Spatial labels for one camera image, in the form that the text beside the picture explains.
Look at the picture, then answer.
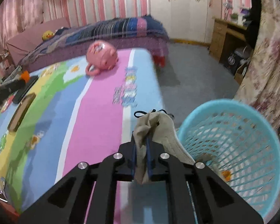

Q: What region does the orange plastic cap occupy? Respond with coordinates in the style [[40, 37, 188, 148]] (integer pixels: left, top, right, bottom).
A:
[[20, 71, 30, 83]]

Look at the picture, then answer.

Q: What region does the turquoise plastic laundry basket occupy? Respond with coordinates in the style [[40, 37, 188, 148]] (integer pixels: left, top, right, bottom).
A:
[[178, 99, 280, 223]]

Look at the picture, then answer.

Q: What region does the black rectangular case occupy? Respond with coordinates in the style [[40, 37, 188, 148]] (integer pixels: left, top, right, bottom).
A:
[[13, 75, 39, 104]]

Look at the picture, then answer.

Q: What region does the brown rectangular tray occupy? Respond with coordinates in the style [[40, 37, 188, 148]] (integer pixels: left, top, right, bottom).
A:
[[7, 93, 36, 132]]

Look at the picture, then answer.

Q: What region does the yellow duck plush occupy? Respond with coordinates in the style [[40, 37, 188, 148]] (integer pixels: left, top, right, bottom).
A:
[[42, 30, 55, 41]]

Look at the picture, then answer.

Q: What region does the bed with plaid quilt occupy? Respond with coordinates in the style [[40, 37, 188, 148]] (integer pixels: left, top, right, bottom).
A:
[[7, 15, 169, 72]]

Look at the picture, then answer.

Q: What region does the pink window curtain left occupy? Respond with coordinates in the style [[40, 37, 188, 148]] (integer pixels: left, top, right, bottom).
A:
[[0, 0, 47, 57]]

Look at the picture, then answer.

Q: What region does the pink piggy bank mug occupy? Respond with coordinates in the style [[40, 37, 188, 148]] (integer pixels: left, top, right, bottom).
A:
[[85, 40, 119, 76]]

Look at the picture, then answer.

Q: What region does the floral curtain right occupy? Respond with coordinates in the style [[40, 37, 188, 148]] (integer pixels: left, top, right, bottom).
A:
[[234, 0, 280, 129]]

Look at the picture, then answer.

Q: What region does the black box under desk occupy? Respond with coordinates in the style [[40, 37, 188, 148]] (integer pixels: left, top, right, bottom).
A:
[[227, 53, 243, 71]]

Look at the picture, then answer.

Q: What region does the wooden desk with drawers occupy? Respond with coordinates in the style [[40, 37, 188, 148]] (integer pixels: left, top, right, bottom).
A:
[[209, 18, 246, 64]]

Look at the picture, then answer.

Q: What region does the white wardrobe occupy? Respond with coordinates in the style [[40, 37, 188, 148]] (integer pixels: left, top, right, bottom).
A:
[[150, 0, 222, 44]]

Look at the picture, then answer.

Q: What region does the desk lamp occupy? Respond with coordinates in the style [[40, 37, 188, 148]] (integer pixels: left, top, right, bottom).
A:
[[223, 0, 233, 21]]

